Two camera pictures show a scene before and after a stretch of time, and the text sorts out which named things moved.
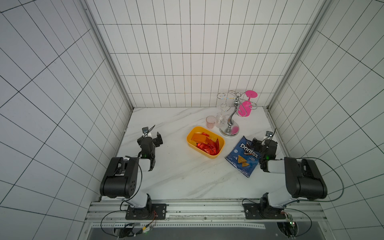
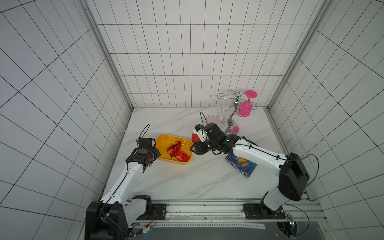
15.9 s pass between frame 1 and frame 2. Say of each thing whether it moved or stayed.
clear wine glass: stayed
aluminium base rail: stayed
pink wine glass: stayed
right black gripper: moved
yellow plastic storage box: moved
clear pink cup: stayed
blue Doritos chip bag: stayed
